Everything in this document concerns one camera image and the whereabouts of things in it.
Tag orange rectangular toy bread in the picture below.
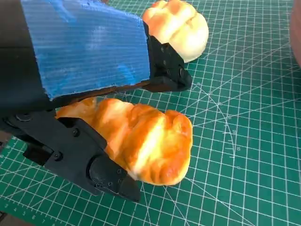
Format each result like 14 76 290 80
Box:
55 97 193 186

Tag pale round toy bread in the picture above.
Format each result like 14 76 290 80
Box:
142 0 209 64

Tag green cutting mat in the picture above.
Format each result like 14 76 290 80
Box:
0 0 301 226

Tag pink bowl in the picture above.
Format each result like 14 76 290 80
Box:
289 0 301 68

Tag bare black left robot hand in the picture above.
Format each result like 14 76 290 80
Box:
0 0 192 203

